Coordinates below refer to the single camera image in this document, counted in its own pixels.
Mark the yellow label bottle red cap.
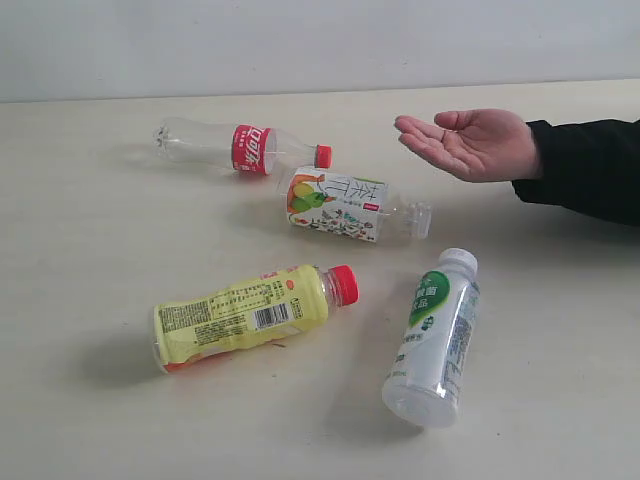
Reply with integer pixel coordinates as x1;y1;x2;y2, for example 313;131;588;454
152;264;359;372

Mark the open receiving human hand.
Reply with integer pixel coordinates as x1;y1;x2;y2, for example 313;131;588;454
394;109;542;183

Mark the white green label bottle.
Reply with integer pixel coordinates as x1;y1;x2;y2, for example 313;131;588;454
382;248;479;428

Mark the black sleeved forearm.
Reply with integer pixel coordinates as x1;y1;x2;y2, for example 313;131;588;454
512;119;639;226

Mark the clear cola bottle red label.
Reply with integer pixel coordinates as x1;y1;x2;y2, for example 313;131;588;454
154;118;332;176

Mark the clear tea bottle white label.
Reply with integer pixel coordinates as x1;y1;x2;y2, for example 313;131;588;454
278;167;431;244

